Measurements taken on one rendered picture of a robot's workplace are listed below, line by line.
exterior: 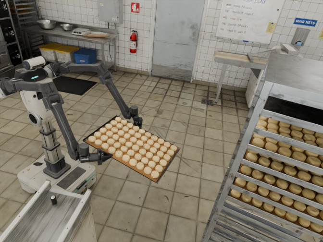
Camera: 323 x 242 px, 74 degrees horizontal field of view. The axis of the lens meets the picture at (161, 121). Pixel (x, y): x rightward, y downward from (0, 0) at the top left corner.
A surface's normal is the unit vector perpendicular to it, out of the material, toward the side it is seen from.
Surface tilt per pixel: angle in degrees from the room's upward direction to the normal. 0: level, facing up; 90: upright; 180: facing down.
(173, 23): 90
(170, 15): 90
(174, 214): 0
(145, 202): 0
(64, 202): 0
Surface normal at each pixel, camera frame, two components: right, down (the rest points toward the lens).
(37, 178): 0.09, -0.83
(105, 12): -0.22, 0.53
